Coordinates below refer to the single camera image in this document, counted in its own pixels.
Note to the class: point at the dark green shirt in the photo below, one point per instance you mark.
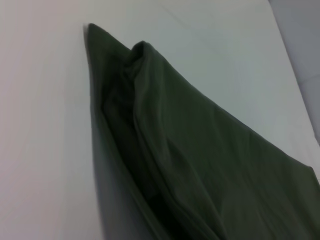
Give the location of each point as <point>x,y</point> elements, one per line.
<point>200,162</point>

